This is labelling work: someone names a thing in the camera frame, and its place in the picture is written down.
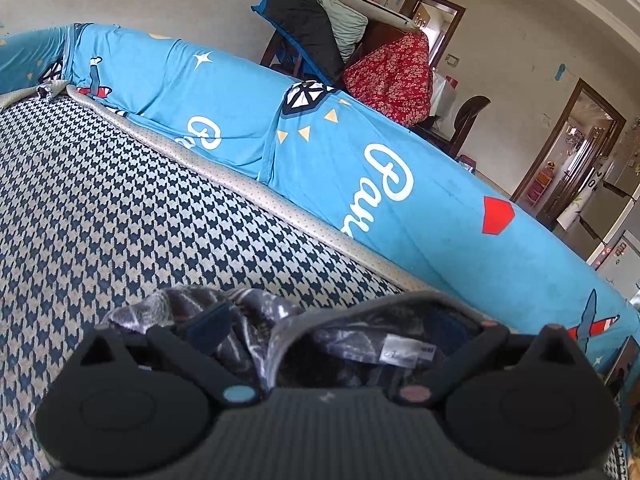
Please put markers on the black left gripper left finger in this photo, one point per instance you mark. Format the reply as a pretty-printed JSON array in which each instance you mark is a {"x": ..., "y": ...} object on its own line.
[{"x": 189, "y": 349}]

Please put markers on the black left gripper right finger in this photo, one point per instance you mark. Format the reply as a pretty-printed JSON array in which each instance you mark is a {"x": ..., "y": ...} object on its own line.
[{"x": 450, "y": 374}]

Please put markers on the grey doodle-print fleece garment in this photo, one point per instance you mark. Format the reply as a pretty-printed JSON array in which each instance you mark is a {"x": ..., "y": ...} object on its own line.
[{"x": 276, "y": 343}]

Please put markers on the blue printed sofa back cover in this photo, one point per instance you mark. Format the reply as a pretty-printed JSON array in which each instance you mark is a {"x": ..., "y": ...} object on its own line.
[{"x": 349, "y": 166}]

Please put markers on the blue houndstooth sofa seat cover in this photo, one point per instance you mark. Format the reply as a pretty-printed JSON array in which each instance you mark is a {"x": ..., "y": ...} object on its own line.
[{"x": 92, "y": 218}]

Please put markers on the grey refrigerator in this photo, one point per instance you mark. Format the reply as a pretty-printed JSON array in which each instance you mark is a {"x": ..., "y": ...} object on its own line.
[{"x": 601, "y": 224}]

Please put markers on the dark wooden chair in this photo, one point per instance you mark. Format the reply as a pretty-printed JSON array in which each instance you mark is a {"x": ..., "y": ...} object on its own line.
[{"x": 463, "y": 123}]

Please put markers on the red floral cushion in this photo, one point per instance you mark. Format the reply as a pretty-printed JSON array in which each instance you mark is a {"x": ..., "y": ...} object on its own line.
[{"x": 395, "y": 79}]

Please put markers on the light green striped pillow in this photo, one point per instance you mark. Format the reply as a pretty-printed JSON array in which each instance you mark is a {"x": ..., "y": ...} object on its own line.
[{"x": 348, "y": 26}]

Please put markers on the black and blue pillow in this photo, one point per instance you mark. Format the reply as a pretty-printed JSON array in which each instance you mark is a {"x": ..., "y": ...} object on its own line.
[{"x": 305, "y": 25}]

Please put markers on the brown wooden door frame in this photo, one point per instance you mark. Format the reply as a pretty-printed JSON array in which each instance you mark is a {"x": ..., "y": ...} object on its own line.
[{"x": 586, "y": 131}]

